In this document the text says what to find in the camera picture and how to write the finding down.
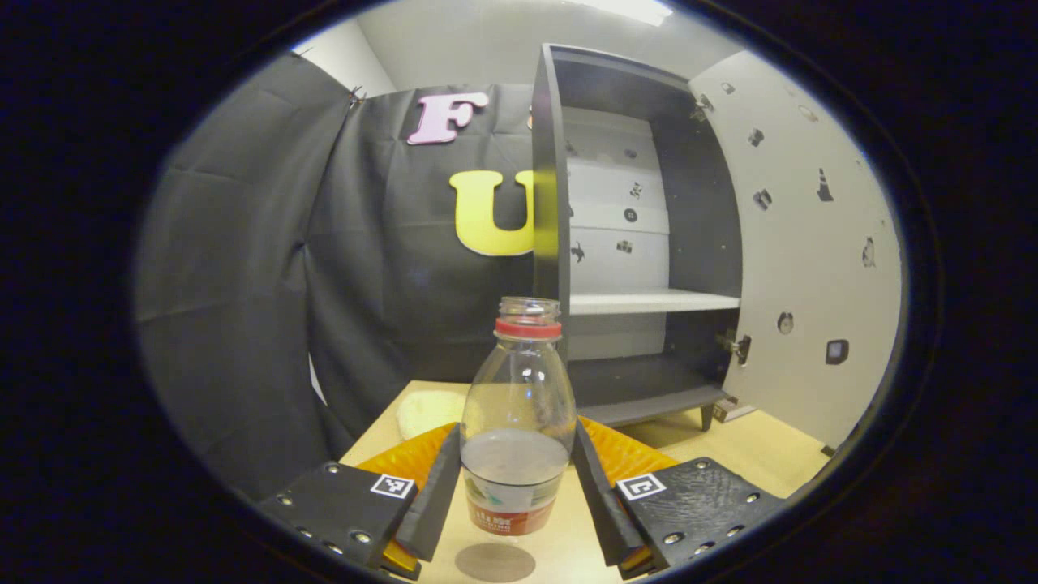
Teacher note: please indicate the beige cabinet door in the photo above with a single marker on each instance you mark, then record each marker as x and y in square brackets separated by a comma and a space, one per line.
[811, 268]

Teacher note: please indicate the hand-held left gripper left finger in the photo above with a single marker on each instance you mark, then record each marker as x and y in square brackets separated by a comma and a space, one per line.
[434, 503]

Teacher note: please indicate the clear plastic bottle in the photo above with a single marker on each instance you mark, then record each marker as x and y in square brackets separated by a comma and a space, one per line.
[517, 405]

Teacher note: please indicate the black backdrop cloth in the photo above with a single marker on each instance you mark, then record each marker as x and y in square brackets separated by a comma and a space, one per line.
[243, 284]

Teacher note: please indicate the white cabinet shelf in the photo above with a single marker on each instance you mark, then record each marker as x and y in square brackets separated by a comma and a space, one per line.
[649, 301]

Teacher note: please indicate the pale yellow cloth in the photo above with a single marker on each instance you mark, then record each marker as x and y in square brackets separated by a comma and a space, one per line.
[426, 410]

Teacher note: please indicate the long ceiling light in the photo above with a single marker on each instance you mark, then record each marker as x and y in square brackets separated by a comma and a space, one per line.
[624, 10]

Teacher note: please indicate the metal door hinge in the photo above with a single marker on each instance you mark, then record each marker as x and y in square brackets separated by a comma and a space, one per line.
[702, 107]
[736, 347]

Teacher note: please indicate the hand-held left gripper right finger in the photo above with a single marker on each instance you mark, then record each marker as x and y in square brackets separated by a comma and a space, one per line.
[600, 503]

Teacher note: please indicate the round grey coaster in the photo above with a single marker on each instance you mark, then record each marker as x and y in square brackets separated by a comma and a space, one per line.
[495, 564]

